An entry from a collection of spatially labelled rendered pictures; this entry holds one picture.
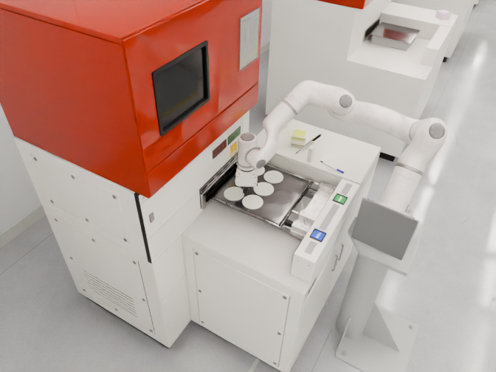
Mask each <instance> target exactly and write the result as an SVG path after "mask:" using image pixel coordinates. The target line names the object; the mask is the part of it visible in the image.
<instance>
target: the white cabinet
mask: <svg viewBox="0 0 496 372"><path fill-rule="evenodd" d="M374 172H375V170H374ZM374 172H373V174H372V176H371V177H370V179H369V181H368V183H367V184H366V186H365V188H364V190H363V192H362V193H361V195H360V197H359V198H358V200H357V202H356V204H355V207H354V208H353V210H352V212H351V214H350V216H349V217H348V219H347V221H346V223H345V224H344V226H343V228H342V230H341V231H340V234H339V235H338V236H337V239H336V241H335V242H334V244H333V246H332V248H331V249H330V251H329V253H328V254H327V256H326V258H325V260H324V261H323V264H322V266H321V267H320V269H319V271H318V273H317V274H316V276H315V278H314V280H313V281H312V283H311V285H310V287H309V289H308V290H307V292H306V294H305V295H303V294H301V293H299V292H296V291H295V290H293V289H290V288H289V287H287V286H284V285H283V284H281V283H278V282H276V281H274V280H272V279H270V278H268V277H266V276H264V275H262V274H260V273H258V272H256V271H254V270H252V269H250V268H247V267H245V266H243V265H241V264H239V263H237V262H235V261H233V260H231V259H229V258H227V257H225V256H223V255H221V254H219V253H217V252H214V251H212V250H211V249H208V248H206V247H204V246H202V245H201V244H198V243H196V242H195V241H192V240H190V239H189V238H186V237H184V236H182V245H183V251H184V258H185V270H186V276H187V288H188V295H189V301H190V314H191V320H192V321H194V322H196V323H197V324H199V325H200V326H202V327H204V328H206V329H207V330H209V331H211V332H213V333H214V334H216V335H218V336H220V337H221V338H223V339H225V340H226V341H228V342H230V343H232V344H233V345H235V346H237V347H239V348H240V349H242V350H244V351H246V352H247V353H249V354H251V355H253V356H254V357H256V358H258V359H260V360H261V361H263V362H265V363H266V364H268V365H271V366H272V367H273V368H276V369H277V370H279V371H281V372H290V371H291V369H292V367H293V365H294V363H295V361H296V359H297V357H298V355H299V353H300V351H301V349H302V347H303V345H304V343H305V342H306V340H307V338H308V336H309V334H310V332H311V330H312V328H313V326H314V324H315V322H316V320H317V318H318V316H319V314H320V312H321V310H322V308H323V306H324V304H325V303H326V301H327V299H328V296H329V295H330V293H331V290H332V289H333V287H334V284H335V283H336V281H337V278H338V277H339V275H340V273H341V271H342V268H343V267H344V265H345V263H346V261H347V260H348V257H349V255H350V254H351V249H352V246H353V242H352V240H351V239H350V237H349V235H348V229H349V227H350V226H351V223H352V221H353V220H354V218H355V217H357V215H358V212H359V208H360V205H361V202H362V198H367V197H368V192H369V190H370V186H371V182H372V179H373V175H374Z"/></svg>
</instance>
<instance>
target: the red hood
mask: <svg viewBox="0 0 496 372"><path fill-rule="evenodd" d="M262 3H263V0H0V104H1V107H2V109H3V111H4V114H5V116H6V118H7V121H8V123H9V125H10V128H11V130H12V133H13V136H14V137H18V138H19V139H21V140H23V141H25V142H28V143H30V144H32V145H34V146H37V147H39V148H41V149H43V150H45V151H48V152H50V153H51V154H54V155H56V156H59V157H60V158H62V159H65V160H66V161H69V162H71V163H73V164H75V165H78V166H80V167H82V168H84V169H86V170H88V171H91V172H92V173H95V174H97V175H98V176H102V177H103V178H105V179H107V180H110V181H112V182H114V183H116V184H118V185H121V186H123V187H125V188H127V189H129V190H132V191H134V192H135V193H138V194H140V195H142V196H144V197H146V198H148V199H149V198H150V197H152V196H153V195H154V194H155V193H156V192H157V191H159V190H160V189H161V188H162V187H163V186H164V185H166V184H167V183H168V182H169V181H170V180H171V179H172V178H173V177H174V176H175V175H176V174H178V173H179V172H180V171H181V170H182V169H183V168H185V167H186V166H187V165H188V164H189V163H190V162H192V161H193V160H194V159H195V158H196V157H197V156H198V155H199V154H200V153H201V152H202V151H204V150H205V149H206V148H207V147H208V146H209V145H211V144H212V143H213V142H214V141H215V140H216V139H218V138H219V137H220V136H221V135H222V134H223V133H224V132H225V131H226V130H227V129H228V128H229V127H231V126H232V125H233V124H234V123H235V122H236V121H238V120H239V119H240V118H241V117H242V116H243V115H245V114H246V113H247V112H248V111H249V110H250V109H251V108H252V107H253V106H254V105H255V104H257V103H258V81H259V65H260V49H261V19H262Z"/></svg>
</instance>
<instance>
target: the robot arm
mask: <svg viewBox="0 0 496 372"><path fill-rule="evenodd" d="M308 104H309V105H313V106H319V107H323V108H325V109H328V113H329V114H330V115H331V116H332V117H334V118H336V119H338V120H342V121H346V122H350V123H356V124H360V125H365V126H368V127H371V128H375V129H377V130H380V131H384V132H386V133H388V134H391V135H393V136H395V137H396V138H398V139H400V140H402V141H404V142H406V143H408V144H409V145H408V146H407V147H406V148H405V150H404V151H403V152H402V154H401V155H400V157H399V159H398V161H397V163H396V166H395V168H394V169H393V172H392V174H391V176H390V179H389V181H388V183H387V185H386V188H385V190H384V192H383V194H382V197H381V199H380V200H379V201H376V200H373V199H371V201H372V202H376V203H377V204H380V205H383V206H385V207H388V208H390V209H392V210H395V211H397V212H399V213H402V214H404V215H406V216H409V217H411V218H413V216H412V215H410V214H408V213H406V212H409V213H410V212H411V211H412V209H413V207H410V202H411V200H412V198H413V195H414V193H415V191H416V188H417V187H418V185H419V182H420V180H421V178H422V176H423V174H424V171H425V169H426V167H427V165H428V164H429V162H430V161H431V160H432V159H433V157H434V156H435V155H436V154H437V153H438V152H439V151H440V149H441V147H442V146H443V144H444V143H445V140H446V138H447V125H446V124H445V122H444V121H442V120H440V119H438V118H427V119H424V120H416V119H413V118H410V117H407V116H404V115H403V114H400V113H398V112H397V111H394V110H392V109H389V108H385V107H383V106H379V105H377V104H373V103H366V102H361V101H356V100H355V97H354V96H353V95H352V93H350V92H349V91H347V90H345V89H343V88H340V87H338V86H330V85H326V84H323V83H319V82H316V81H313V80H305V81H303V82H301V83H299V84H298V85H297V86H296V87H295V88H294V89H293V90H292V91H291V92H290V93H289V94H288V95H287V96H286V97H285V98H284V99H283V100H282V101H281V102H280V103H279V104H278V105H277V106H276V107H275V108H274V109H273V110H272V111H271V112H270V113H269V115H268V116H267V117H266V118H265V119H264V121H263V127H264V129H265V131H266V142H265V143H264V145H263V147H262V148H261V149H260V150H259V149H258V146H257V141H258V138H257V137H256V135H254V134H252V133H242V134H240V135H239V136H238V162H237V169H236V175H235V185H237V186H240V187H242V189H243V193H244V196H247V195H248V193H249V189H250V188H251V187H255V186H258V183H257V181H258V173H257V169H260V168H262V167H263V166H264V165H265V164H266V163H267V162H268V161H269V160H270V159H271V158H272V157H273V156H274V155H275V153H276V151H277V149H278V146H279V135H280V131H281V130H282V129H283V128H284V127H285V126H286V125H287V124H288V123H289V122H290V121H291V120H292V119H293V118H294V117H295V116H296V115H297V114H298V113H299V112H300V111H301V110H302V109H303V108H304V107H305V106H306V105H308ZM246 189H247V193H246Z"/></svg>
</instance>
